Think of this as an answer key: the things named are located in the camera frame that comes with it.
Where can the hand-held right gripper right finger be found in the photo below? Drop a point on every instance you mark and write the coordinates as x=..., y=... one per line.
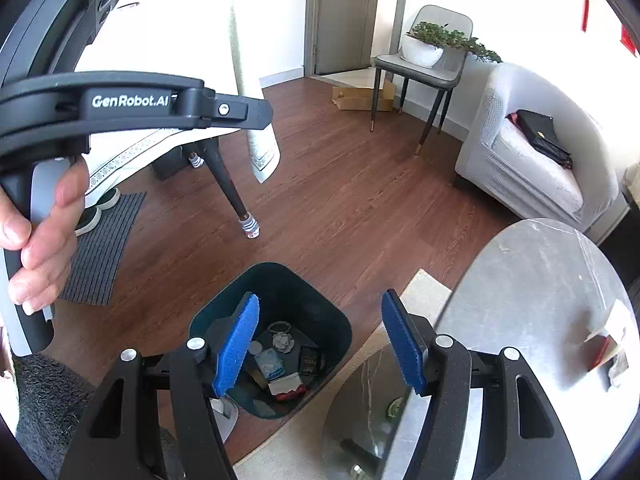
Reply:
x=406, y=347

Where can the grey door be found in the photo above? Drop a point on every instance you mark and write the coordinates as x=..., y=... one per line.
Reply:
x=345, y=15

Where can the round white lid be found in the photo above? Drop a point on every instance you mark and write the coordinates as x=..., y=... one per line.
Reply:
x=255, y=348

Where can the person's left hand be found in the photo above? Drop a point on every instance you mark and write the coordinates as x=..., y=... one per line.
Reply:
x=50, y=250

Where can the red wall scroll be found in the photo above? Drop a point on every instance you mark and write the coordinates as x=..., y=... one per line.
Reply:
x=628, y=40

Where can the black box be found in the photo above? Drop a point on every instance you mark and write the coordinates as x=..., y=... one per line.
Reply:
x=170, y=165

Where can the pink cloth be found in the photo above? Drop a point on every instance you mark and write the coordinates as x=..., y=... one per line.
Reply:
x=512, y=119

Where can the white paper box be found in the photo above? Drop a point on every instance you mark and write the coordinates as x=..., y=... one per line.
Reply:
x=616, y=320

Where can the dark ribbed floor mat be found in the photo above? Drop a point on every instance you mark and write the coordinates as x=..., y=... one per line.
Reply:
x=105, y=250

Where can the green glass bottle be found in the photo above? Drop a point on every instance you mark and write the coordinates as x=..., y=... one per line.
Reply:
x=395, y=407

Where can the dark table leg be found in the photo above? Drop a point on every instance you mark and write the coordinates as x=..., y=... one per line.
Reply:
x=227, y=180

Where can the red knot wall ornament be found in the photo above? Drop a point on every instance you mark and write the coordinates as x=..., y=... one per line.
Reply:
x=586, y=0

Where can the beige rug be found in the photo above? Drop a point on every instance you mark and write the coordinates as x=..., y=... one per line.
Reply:
x=425, y=290

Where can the dark fuzzy garment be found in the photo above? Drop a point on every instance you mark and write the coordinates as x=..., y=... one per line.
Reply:
x=55, y=410

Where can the blue white packet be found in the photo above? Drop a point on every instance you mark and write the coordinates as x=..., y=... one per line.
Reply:
x=270, y=365

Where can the clear plastic wrapper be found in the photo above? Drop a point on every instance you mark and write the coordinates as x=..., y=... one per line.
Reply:
x=618, y=372

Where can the black packet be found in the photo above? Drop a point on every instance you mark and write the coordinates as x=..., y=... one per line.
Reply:
x=310, y=360

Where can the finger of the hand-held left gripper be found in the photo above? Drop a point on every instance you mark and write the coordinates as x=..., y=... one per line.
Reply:
x=245, y=112

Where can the potted plant in white pot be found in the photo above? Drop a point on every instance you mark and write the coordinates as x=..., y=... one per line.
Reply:
x=422, y=52

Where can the red white box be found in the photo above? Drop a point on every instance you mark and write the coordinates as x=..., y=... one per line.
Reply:
x=286, y=387

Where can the grey dining chair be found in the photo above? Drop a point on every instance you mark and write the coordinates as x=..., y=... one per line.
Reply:
x=425, y=72

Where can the black leather bag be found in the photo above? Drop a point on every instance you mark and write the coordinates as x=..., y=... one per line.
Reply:
x=542, y=132

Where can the grey armchair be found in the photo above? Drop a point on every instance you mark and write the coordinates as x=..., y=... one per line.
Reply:
x=500, y=160

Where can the flat cardboard box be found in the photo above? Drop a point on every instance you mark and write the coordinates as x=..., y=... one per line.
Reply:
x=357, y=97

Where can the dark trash bin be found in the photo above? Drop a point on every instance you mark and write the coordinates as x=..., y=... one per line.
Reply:
x=300, y=290

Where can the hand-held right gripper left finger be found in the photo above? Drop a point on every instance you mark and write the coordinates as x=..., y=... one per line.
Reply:
x=235, y=347

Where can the table with patterned tablecloth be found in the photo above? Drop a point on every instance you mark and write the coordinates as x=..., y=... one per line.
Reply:
x=250, y=60

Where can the silver wrapper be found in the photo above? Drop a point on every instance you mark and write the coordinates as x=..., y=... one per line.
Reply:
x=282, y=341

